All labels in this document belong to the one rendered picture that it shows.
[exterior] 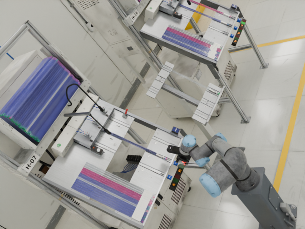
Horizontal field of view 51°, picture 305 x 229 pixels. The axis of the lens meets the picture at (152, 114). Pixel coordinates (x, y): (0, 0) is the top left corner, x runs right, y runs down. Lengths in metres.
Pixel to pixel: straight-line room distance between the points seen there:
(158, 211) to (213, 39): 1.53
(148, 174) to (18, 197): 1.92
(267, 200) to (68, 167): 1.27
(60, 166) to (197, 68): 1.57
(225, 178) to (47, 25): 3.06
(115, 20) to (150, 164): 1.32
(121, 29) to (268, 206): 1.85
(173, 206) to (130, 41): 1.49
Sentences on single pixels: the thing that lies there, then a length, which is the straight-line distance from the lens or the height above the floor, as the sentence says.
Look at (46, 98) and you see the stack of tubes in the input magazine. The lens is 2.12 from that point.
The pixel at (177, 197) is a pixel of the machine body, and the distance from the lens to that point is 2.79.
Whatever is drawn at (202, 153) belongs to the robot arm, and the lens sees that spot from 1.84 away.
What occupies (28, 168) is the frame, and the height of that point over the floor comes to 1.33.
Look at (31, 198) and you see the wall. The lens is 3.81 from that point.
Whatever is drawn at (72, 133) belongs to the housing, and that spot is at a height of 1.24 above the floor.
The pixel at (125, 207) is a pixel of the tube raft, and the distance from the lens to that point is 2.08.
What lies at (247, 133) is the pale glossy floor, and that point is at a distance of 3.05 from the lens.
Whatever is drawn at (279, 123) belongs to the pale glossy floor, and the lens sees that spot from 3.01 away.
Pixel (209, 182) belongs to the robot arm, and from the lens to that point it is 1.46.
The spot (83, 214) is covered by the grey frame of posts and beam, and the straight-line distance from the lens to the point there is 2.39.
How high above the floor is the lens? 2.18
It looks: 33 degrees down
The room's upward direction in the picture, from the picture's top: 41 degrees counter-clockwise
